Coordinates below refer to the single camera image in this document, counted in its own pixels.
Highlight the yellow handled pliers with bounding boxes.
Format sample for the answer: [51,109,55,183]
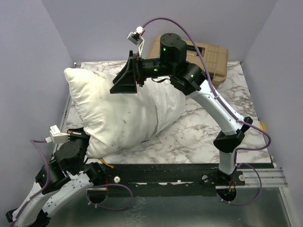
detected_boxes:
[100,158,115,169]

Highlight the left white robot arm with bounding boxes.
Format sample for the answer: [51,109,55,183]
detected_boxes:
[6,125,106,227]

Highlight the tan plastic toolbox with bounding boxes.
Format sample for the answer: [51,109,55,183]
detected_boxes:
[146,35,229,87]

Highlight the white pillow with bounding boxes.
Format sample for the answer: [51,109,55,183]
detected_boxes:
[63,67,187,159]

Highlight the white pillowcase blue trim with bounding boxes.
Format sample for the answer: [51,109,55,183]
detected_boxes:
[129,79,186,146]

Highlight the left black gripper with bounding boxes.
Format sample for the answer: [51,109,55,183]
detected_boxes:
[67,121,99,172]

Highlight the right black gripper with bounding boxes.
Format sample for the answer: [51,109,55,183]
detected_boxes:
[110,51,175,94]

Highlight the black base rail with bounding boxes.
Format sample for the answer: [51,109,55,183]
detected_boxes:
[71,162,255,198]

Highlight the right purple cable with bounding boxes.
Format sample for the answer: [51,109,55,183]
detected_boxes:
[142,17,272,207]

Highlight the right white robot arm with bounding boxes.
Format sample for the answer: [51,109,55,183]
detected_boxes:
[110,33,253,185]

